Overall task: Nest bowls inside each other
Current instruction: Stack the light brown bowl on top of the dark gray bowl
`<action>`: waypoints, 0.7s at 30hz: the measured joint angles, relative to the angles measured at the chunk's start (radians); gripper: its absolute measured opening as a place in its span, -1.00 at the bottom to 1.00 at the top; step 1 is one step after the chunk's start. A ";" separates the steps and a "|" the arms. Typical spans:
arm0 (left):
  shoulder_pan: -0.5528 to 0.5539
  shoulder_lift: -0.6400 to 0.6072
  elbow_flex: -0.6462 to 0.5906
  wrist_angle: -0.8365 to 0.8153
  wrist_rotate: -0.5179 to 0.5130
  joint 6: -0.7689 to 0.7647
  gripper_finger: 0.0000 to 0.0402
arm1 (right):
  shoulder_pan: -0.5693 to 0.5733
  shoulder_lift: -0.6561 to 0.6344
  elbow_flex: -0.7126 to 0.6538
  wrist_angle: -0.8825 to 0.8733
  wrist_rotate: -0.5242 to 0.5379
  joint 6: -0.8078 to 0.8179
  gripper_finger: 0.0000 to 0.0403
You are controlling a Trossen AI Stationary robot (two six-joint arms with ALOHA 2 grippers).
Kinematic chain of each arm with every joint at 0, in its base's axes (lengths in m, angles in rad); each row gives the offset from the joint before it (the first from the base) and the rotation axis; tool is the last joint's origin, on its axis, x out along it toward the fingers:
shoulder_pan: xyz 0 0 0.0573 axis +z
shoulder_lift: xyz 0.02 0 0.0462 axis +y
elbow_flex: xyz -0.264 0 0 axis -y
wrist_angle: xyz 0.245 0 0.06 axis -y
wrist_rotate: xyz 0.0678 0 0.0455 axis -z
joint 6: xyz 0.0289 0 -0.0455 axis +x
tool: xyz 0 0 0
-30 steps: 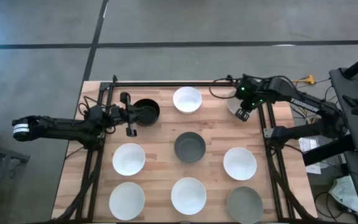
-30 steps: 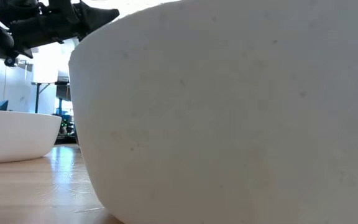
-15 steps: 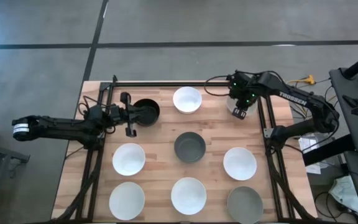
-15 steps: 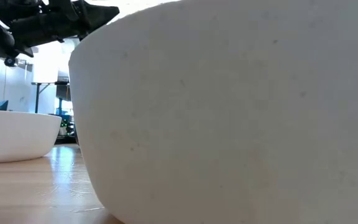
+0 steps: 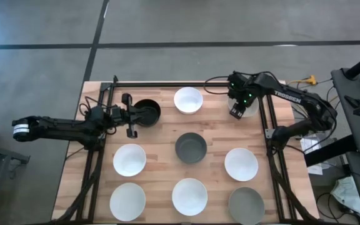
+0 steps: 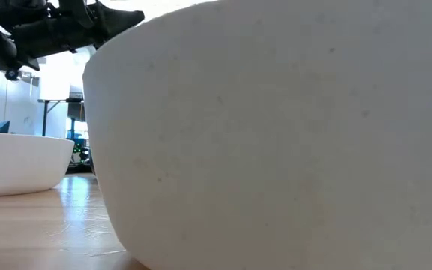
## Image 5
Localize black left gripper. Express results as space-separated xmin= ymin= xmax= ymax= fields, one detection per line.
xmin=111 ymin=92 xmax=161 ymax=139

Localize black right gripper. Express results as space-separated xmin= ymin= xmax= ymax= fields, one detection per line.
xmin=228 ymin=72 xmax=259 ymax=120

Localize white bowl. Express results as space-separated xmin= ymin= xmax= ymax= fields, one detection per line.
xmin=227 ymin=95 xmax=259 ymax=118
xmin=171 ymin=177 xmax=209 ymax=217
xmin=112 ymin=143 xmax=147 ymax=178
xmin=224 ymin=147 xmax=259 ymax=183
xmin=109 ymin=182 xmax=147 ymax=223
xmin=173 ymin=86 xmax=204 ymax=115

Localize black bowl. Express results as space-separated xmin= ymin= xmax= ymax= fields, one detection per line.
xmin=132 ymin=99 xmax=162 ymax=128

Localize dark grey bowl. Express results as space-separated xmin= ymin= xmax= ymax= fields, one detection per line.
xmin=174 ymin=132 xmax=208 ymax=164

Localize white papers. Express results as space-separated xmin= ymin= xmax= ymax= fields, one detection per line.
xmin=299 ymin=136 xmax=333 ymax=176

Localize black side desk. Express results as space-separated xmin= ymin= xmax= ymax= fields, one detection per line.
xmin=331 ymin=67 xmax=360 ymax=154

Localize white plastic bag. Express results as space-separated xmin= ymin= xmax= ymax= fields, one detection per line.
xmin=330 ymin=175 xmax=360 ymax=216

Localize grey metal stand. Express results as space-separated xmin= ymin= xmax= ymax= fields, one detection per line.
xmin=0 ymin=140 xmax=31 ymax=219

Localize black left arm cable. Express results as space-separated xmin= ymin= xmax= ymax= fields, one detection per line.
xmin=79 ymin=96 xmax=108 ymax=118

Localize yellow power cable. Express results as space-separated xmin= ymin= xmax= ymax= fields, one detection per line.
xmin=287 ymin=74 xmax=318 ymax=87

